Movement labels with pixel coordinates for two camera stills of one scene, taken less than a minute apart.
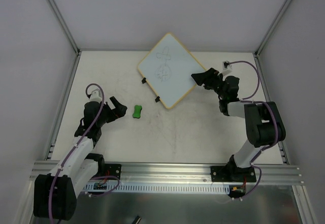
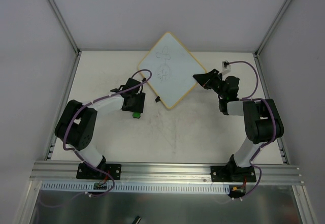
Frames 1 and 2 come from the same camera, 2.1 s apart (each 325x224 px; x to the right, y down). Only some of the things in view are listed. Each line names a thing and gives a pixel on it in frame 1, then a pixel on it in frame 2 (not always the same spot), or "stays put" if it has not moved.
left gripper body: [111, 111] -> [135, 106]
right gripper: [210, 78] stays put
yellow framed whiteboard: [167, 68] stays put
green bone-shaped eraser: [136, 113] stays put
